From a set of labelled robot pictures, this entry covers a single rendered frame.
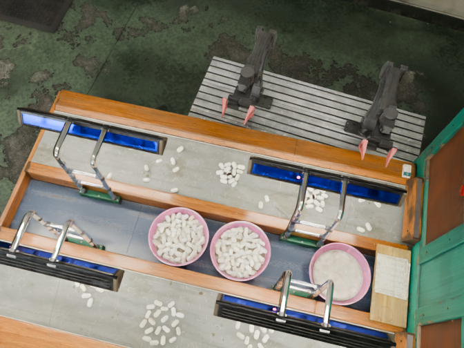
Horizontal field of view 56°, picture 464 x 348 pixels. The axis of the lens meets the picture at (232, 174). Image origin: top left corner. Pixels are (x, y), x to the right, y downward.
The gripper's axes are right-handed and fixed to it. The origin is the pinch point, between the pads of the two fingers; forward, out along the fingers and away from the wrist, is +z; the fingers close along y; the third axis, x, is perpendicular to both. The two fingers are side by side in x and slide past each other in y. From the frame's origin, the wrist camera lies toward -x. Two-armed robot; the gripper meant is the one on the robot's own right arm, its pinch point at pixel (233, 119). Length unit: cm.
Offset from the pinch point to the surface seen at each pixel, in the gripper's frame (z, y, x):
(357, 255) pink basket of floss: 30, 68, 32
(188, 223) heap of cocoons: 40, -8, 33
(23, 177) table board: 44, -89, 33
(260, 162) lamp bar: 17.2, 16.8, -3.8
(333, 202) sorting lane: 9, 53, 33
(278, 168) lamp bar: 16.9, 24.1, -3.2
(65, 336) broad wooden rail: 101, -37, 29
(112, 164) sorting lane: 24, -52, 33
